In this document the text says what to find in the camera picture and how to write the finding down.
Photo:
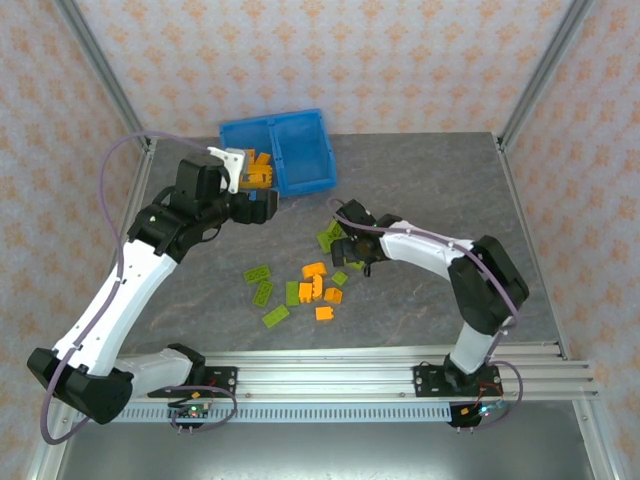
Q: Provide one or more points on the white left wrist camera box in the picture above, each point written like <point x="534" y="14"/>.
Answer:
<point x="230" y="162"/>

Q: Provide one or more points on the aluminium mounting rail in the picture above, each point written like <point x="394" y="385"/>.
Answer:
<point x="325" y="375"/>

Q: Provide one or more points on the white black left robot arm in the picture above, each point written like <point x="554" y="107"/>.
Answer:
<point x="142" y="280"/>

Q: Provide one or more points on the small green lego brick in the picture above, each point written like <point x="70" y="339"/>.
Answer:
<point x="340" y="278"/>

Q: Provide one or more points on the aluminium side rail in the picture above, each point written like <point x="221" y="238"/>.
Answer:
<point x="520" y="210"/>
<point x="145" y="170"/>

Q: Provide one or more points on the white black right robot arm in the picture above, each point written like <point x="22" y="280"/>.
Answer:
<point x="425" y="257"/>

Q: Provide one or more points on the grey metal base sheet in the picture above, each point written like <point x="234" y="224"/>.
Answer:
<point x="325" y="455"/>

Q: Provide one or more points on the aluminium frame post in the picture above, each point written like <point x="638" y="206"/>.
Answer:
<point x="545" y="70"/>
<point x="103" y="70"/>

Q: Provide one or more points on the small controller board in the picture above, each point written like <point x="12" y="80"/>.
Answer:
<point x="482" y="411"/>
<point x="192" y="412"/>

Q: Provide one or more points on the orange arch lego brick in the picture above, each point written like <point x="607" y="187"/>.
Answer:
<point x="313" y="270"/>

